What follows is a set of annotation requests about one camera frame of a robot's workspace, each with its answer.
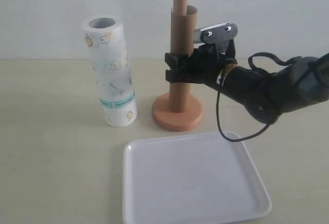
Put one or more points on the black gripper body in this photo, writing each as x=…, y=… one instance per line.
x=206, y=62

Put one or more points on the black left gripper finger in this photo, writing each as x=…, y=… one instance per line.
x=174, y=76

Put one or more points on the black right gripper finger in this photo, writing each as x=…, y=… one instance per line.
x=174, y=61

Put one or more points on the brown cardboard tube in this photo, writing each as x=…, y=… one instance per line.
x=181, y=43

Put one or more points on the printed white paper towel roll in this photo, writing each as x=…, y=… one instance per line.
x=111, y=63

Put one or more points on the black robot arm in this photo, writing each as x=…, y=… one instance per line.
x=267, y=89

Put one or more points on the wooden paper towel holder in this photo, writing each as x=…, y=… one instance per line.
x=161, y=112

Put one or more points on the white rectangular plastic tray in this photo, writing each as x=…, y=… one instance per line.
x=191, y=178

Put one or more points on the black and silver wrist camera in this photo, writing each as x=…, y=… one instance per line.
x=215, y=34

